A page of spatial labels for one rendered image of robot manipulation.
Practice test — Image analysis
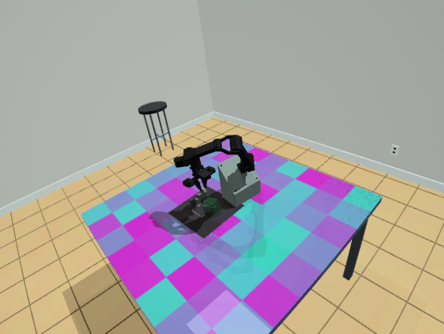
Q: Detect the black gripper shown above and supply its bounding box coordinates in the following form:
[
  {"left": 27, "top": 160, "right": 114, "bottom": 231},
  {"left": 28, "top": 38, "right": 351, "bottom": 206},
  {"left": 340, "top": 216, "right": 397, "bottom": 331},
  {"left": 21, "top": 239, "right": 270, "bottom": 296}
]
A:
[{"left": 183, "top": 164, "right": 216, "bottom": 191}]

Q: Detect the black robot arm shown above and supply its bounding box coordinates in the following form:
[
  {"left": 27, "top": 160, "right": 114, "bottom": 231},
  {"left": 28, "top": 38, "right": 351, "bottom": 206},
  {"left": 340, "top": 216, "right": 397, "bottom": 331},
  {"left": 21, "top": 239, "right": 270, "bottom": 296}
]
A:
[{"left": 173, "top": 135, "right": 255, "bottom": 182}]

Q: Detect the green glass bottle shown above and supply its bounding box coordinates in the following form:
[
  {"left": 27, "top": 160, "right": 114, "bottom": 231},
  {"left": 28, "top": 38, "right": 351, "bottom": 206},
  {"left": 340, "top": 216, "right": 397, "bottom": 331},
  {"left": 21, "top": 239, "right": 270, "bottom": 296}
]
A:
[{"left": 202, "top": 187, "right": 221, "bottom": 217}]

